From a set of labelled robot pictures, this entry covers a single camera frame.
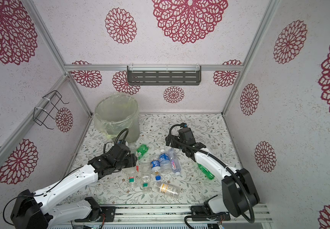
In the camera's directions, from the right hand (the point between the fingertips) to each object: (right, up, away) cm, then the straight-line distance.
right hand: (171, 137), depth 86 cm
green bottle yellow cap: (-19, -10, +11) cm, 25 cm away
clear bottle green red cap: (-22, -19, -9) cm, 30 cm away
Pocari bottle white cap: (-4, -14, +2) cm, 14 cm away
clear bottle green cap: (-15, -23, -1) cm, 27 cm away
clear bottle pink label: (+3, -16, -1) cm, 17 cm away
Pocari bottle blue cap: (-9, -16, -1) cm, 19 cm away
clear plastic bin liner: (-39, +16, +9) cm, 44 cm away
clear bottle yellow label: (0, -28, -10) cm, 30 cm away
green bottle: (+23, -22, -3) cm, 32 cm away
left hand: (-22, -12, -5) cm, 26 cm away
